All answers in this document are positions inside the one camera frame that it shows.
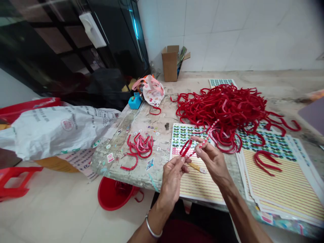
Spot red plastic basin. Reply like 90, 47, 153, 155
0, 97, 62, 125

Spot black glass cabinet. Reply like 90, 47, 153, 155
0, 0, 150, 103

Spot white wall device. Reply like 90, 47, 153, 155
79, 12, 108, 49

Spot white woven sack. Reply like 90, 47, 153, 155
0, 105, 122, 162

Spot pair of red headbands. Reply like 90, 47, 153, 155
253, 150, 283, 177

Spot red plastic stool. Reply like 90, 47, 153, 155
0, 166, 44, 202

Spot person's left hand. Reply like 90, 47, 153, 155
159, 156, 193, 204

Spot sticker sheet with striped rows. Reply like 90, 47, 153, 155
169, 123, 228, 206

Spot small green sticker sheet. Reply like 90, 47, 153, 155
208, 79, 239, 89

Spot brown cardboard box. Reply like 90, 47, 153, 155
161, 45, 191, 82

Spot stack of striped sticker sheets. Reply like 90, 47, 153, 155
235, 126, 324, 229

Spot black bag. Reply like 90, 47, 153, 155
85, 67, 133, 111

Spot yellow handled tool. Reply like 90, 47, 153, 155
187, 161, 208, 174

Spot scattered small stickers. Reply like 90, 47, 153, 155
101, 125, 164, 174

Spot person's right hand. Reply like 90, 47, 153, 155
190, 136, 235, 190

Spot white printed plastic bag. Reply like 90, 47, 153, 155
131, 74, 165, 107

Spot person's legs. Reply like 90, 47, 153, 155
151, 197, 240, 243

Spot purple flat board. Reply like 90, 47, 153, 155
297, 97, 324, 135

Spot blue tape dispenser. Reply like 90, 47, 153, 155
128, 92, 143, 110

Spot red headband with dotted ribbon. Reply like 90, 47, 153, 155
179, 121, 218, 159

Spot small heap of red headbands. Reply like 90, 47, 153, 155
120, 132, 155, 171

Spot red plastic bucket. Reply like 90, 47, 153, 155
97, 176, 145, 212

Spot large pile of red headbands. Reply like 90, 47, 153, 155
171, 83, 302, 155

